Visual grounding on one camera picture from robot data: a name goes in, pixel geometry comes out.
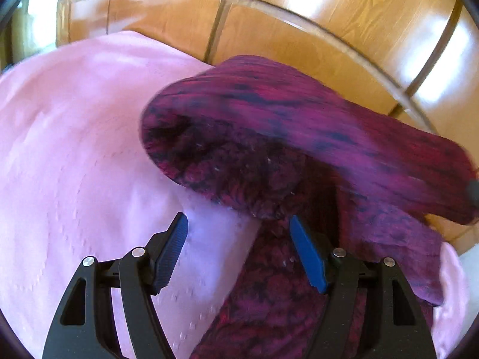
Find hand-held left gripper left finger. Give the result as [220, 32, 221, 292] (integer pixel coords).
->
[42, 212, 189, 359]

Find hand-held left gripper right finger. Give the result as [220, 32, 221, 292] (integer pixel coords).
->
[289, 215, 438, 359]

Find red black knitted sweater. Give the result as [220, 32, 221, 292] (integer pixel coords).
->
[141, 55, 479, 359]

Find pink bed sheet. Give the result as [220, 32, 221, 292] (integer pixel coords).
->
[0, 32, 468, 359]

